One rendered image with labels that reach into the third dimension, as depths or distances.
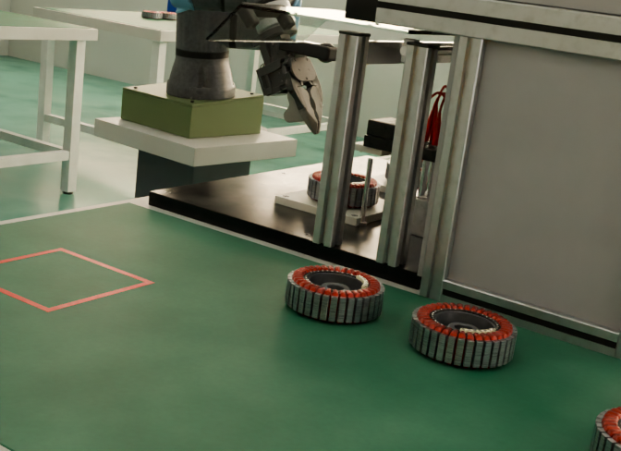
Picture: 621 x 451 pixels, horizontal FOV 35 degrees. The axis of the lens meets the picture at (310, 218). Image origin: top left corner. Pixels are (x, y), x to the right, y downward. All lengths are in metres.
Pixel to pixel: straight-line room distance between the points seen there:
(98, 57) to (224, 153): 6.66
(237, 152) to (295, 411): 1.26
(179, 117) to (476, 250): 1.04
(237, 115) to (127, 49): 6.28
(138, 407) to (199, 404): 0.05
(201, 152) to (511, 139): 0.97
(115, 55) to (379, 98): 2.57
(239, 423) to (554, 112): 0.53
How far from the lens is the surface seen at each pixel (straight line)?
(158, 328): 1.03
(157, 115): 2.16
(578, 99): 1.14
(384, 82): 6.94
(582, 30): 1.13
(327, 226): 1.31
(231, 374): 0.94
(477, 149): 1.19
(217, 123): 2.14
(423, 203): 1.42
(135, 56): 8.39
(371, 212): 1.49
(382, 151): 1.46
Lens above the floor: 1.13
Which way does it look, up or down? 14 degrees down
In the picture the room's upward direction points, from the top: 7 degrees clockwise
